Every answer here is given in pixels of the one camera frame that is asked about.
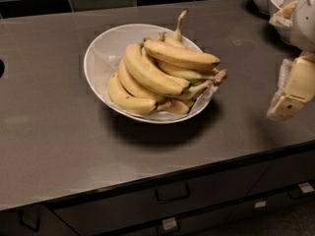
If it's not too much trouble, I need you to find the white rounded gripper body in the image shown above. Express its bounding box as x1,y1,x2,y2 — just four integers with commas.
290,0,315,52

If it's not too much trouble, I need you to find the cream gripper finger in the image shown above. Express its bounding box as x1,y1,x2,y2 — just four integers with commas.
267,51,315,120
269,1,297,28

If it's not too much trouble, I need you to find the yellow banana under top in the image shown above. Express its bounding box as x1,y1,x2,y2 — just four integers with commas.
157,60,227,85

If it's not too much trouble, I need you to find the thin banana beside curved one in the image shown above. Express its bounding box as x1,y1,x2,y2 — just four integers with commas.
141,48,191,89

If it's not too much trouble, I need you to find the small bottom yellow banana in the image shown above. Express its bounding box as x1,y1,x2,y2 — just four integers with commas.
166,99,195,115

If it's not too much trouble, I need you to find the long curved yellow banana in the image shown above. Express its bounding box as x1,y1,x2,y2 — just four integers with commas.
123,43,183,96

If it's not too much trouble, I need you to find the lowest left yellow banana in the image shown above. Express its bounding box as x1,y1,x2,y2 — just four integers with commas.
107,73,173,115

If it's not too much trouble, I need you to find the large white banana bowl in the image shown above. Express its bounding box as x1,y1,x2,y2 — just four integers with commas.
84,24,218,124

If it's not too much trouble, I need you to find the dark right drawer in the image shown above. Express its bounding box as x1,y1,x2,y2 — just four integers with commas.
248,149,315,196

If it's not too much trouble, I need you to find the dark drawer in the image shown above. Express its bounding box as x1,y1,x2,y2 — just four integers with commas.
248,149,315,196
96,180,315,236
51,161,269,236

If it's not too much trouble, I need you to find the dark lower drawer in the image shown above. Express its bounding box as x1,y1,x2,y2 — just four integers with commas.
96,180,315,236

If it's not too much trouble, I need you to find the dark upper middle drawer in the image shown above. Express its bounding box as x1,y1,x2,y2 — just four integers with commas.
51,161,269,236

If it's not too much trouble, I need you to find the dark left cabinet door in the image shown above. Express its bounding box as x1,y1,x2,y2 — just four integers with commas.
0,205,79,236

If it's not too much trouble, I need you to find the drawer handle with label right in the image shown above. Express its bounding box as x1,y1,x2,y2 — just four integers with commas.
288,182,315,200

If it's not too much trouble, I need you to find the drawer handle with label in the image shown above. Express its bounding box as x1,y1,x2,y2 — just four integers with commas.
288,182,315,200
157,217,180,235

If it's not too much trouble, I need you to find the black drawer handle middle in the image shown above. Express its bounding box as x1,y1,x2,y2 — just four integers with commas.
155,183,191,204

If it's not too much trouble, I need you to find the drawer handle with label bottom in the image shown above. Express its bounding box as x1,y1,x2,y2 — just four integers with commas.
157,217,180,235

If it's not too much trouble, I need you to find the black handle left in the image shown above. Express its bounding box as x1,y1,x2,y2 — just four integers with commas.
18,208,41,233

